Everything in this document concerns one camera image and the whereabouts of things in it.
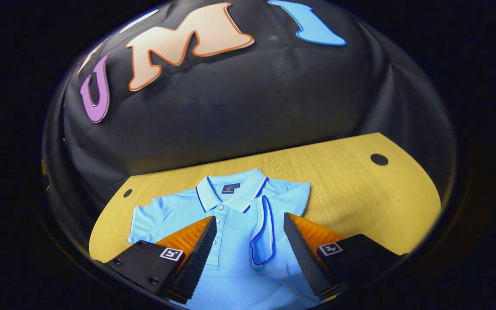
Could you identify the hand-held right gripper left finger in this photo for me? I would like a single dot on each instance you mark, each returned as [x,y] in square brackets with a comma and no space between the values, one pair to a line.
[196,262]

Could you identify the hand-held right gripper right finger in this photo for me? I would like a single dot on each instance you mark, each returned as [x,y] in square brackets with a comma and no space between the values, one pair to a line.
[306,260]

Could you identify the light blue T-shirt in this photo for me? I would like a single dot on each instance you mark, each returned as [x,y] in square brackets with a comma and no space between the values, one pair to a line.
[235,241]

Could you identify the black backdrop cloth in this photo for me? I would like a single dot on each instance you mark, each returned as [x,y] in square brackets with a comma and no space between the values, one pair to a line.
[252,99]

